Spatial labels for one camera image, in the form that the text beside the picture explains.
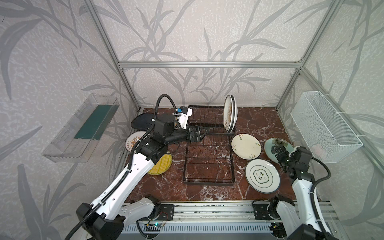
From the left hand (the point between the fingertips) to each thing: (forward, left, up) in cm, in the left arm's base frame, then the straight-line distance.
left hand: (203, 131), depth 65 cm
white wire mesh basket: (-4, -53, +1) cm, 53 cm away
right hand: (+2, -42, -21) cm, 47 cm away
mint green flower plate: (+14, -51, -32) cm, 62 cm away
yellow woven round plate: (-2, +24, -33) cm, 41 cm away
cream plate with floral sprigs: (+11, -29, -32) cm, 45 cm away
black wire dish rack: (+1, -6, -34) cm, 34 cm away
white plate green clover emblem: (-8, -36, -33) cm, 50 cm away
